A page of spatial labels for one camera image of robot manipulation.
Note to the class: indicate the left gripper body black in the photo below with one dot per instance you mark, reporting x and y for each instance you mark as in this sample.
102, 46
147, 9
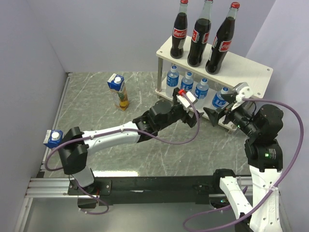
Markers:
177, 114

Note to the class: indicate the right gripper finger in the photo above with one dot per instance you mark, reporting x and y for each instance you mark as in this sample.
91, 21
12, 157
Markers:
214, 115
229, 98

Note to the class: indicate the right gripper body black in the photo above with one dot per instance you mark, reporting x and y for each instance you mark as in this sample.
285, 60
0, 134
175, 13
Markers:
241, 116

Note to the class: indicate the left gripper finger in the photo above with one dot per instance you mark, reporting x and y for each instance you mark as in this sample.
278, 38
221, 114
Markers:
198, 114
175, 94

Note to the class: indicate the water bottle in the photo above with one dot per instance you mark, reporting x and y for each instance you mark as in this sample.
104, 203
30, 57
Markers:
172, 80
187, 82
218, 101
200, 92

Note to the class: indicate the cola bottle shelved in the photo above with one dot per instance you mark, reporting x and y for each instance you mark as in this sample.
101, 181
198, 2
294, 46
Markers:
200, 35
179, 31
222, 40

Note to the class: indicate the blue juice carton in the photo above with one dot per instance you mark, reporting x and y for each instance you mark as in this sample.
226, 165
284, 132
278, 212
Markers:
116, 84

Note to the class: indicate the dark juice carton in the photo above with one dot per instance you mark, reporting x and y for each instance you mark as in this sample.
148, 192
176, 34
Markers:
53, 138

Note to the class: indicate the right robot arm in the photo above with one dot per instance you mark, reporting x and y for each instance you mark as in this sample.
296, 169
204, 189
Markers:
265, 160

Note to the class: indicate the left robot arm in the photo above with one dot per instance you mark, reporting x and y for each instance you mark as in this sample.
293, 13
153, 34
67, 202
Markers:
77, 145

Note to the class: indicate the wooden two-tier shelf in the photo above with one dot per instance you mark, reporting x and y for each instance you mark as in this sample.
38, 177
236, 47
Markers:
235, 69

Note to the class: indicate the black base beam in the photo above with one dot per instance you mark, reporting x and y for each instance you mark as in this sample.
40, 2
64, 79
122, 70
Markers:
160, 189

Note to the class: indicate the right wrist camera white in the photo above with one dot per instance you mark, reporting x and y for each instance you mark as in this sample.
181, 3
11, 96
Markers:
243, 91

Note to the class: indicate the aluminium rail frame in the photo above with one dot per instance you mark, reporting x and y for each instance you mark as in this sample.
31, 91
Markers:
40, 188

